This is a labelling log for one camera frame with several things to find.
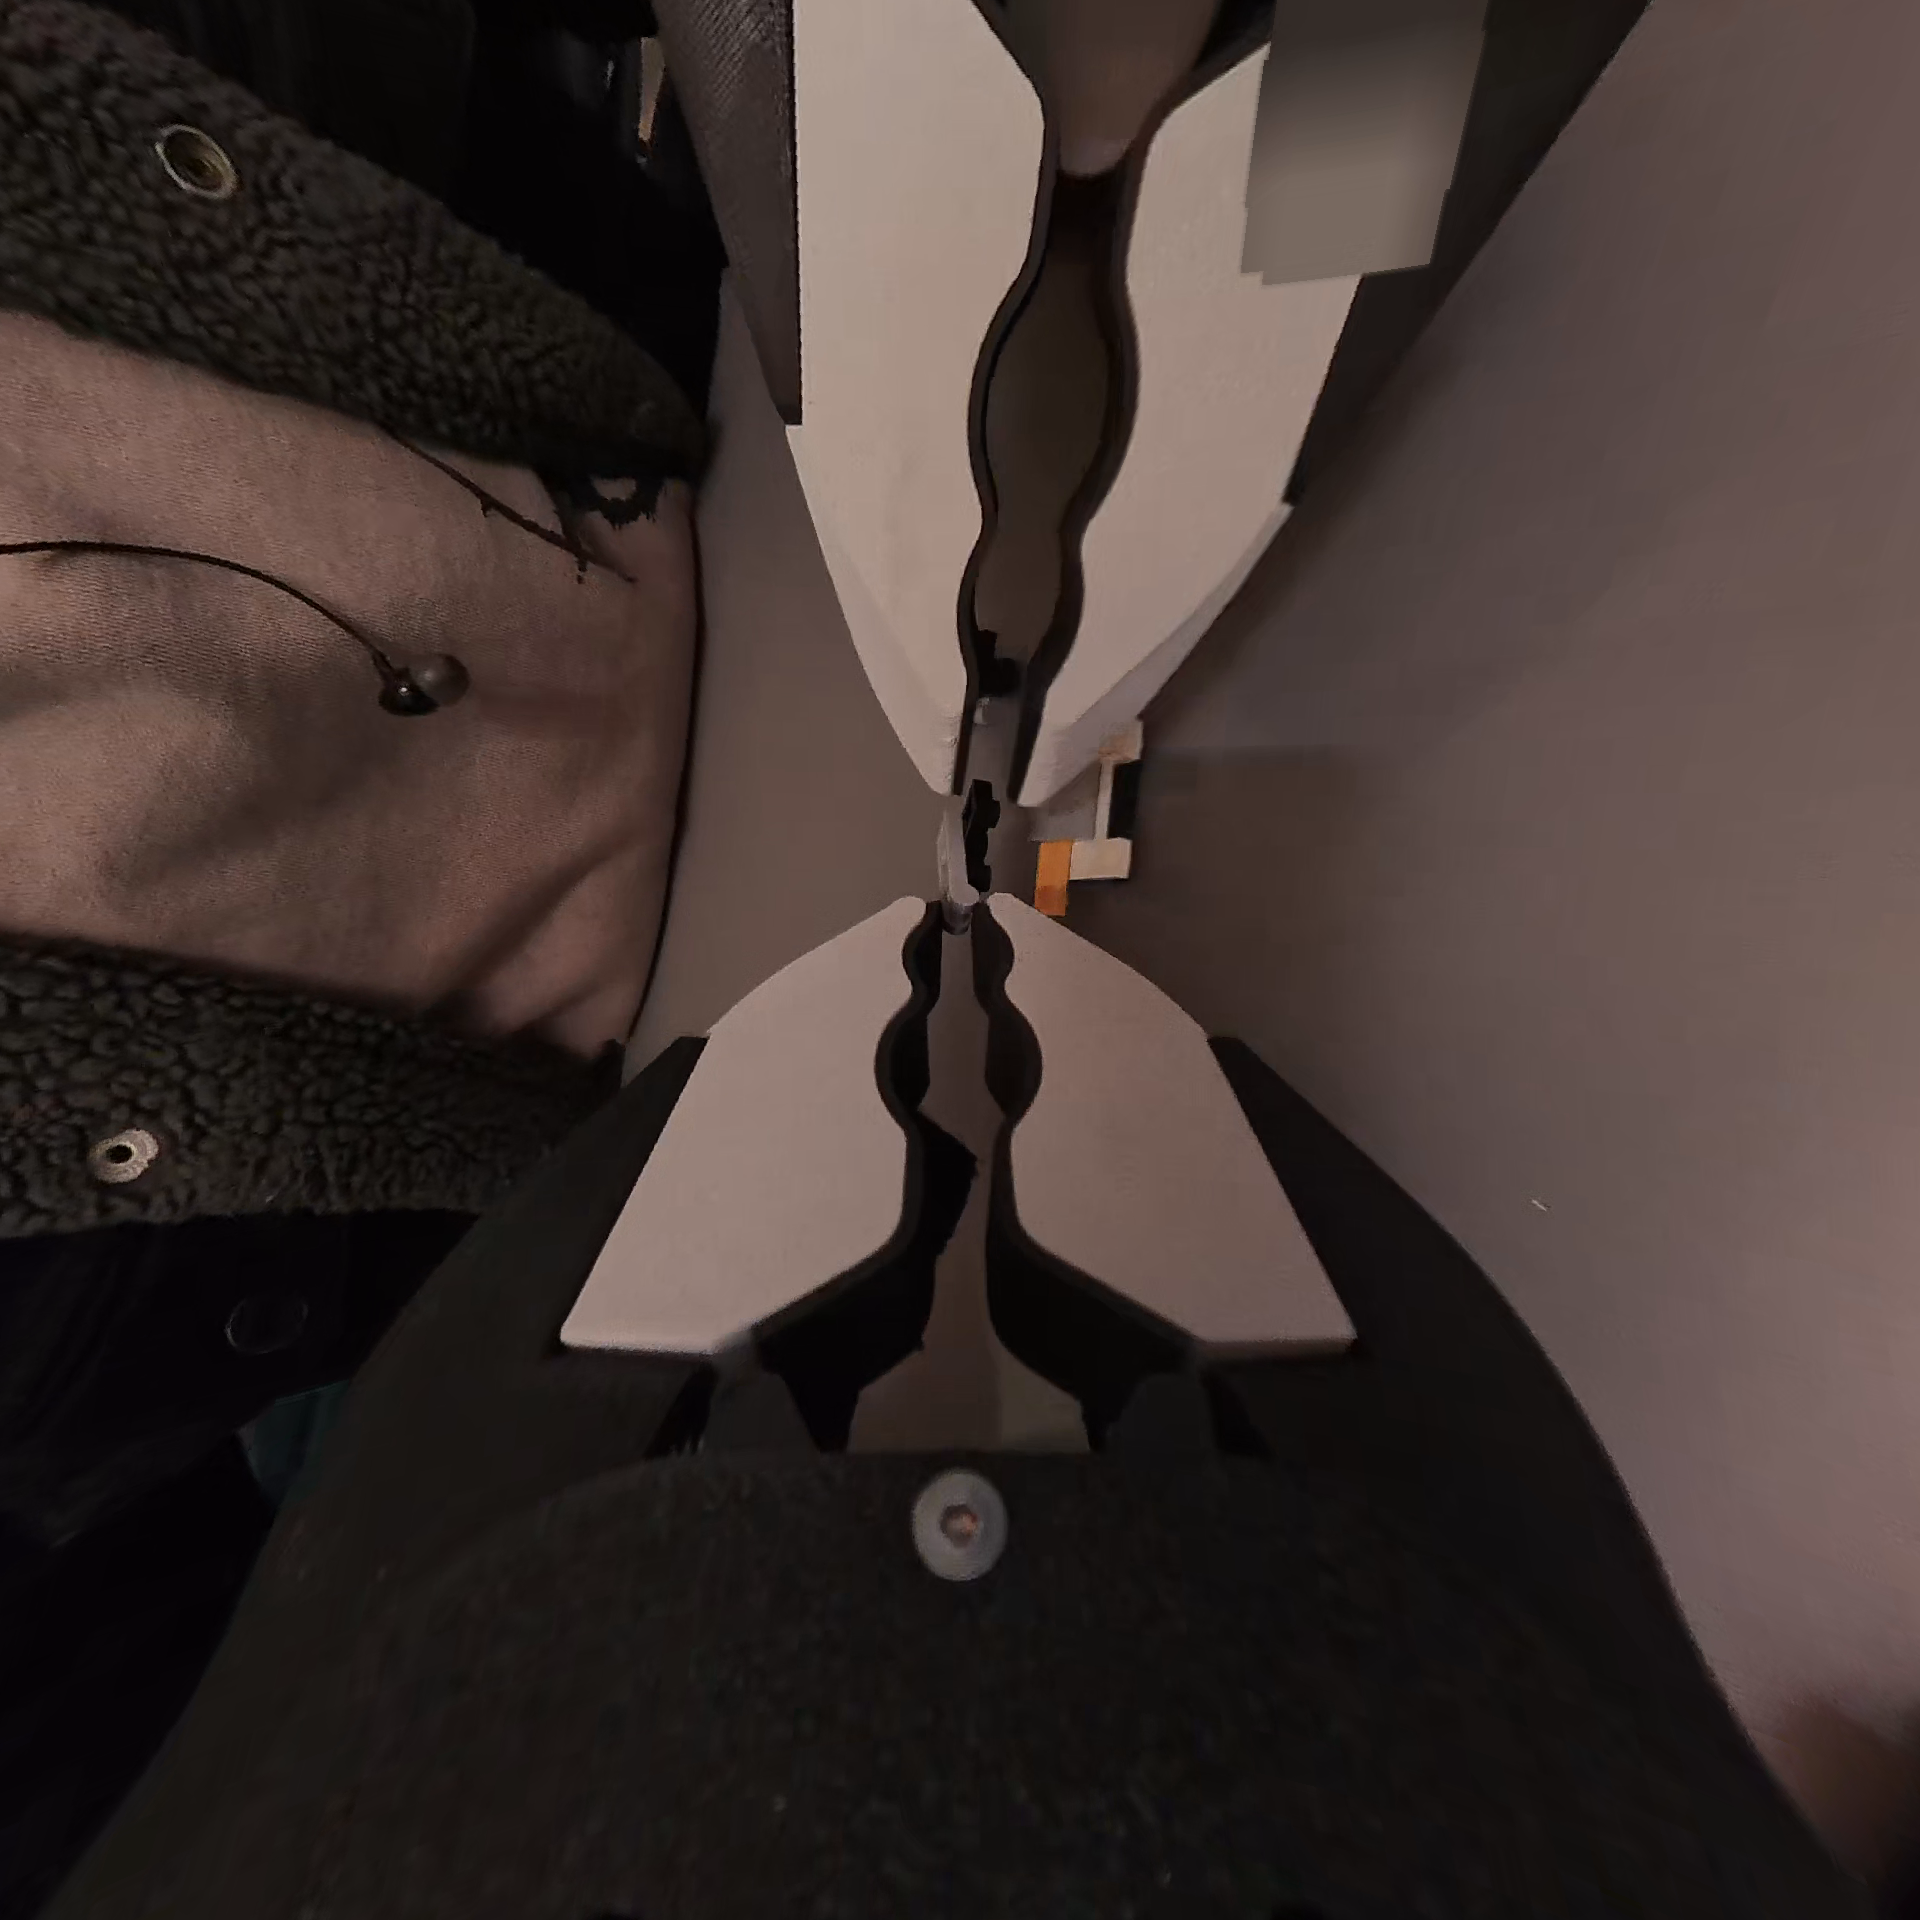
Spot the black earphone with cable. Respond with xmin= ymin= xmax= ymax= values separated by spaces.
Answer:
xmin=0 ymin=540 xmax=471 ymax=720

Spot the white orange lego piece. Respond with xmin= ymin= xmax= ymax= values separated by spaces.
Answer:
xmin=1030 ymin=720 xmax=1152 ymax=922

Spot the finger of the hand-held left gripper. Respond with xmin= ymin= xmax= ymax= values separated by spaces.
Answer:
xmin=786 ymin=0 xmax=1057 ymax=799
xmin=1012 ymin=36 xmax=1361 ymax=808

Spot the black drawstring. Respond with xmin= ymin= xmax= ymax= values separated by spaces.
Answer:
xmin=397 ymin=434 xmax=670 ymax=586

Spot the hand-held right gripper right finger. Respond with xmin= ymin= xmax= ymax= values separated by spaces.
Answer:
xmin=972 ymin=896 xmax=1361 ymax=1369

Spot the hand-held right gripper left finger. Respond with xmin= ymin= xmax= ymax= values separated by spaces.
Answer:
xmin=559 ymin=896 xmax=981 ymax=1369

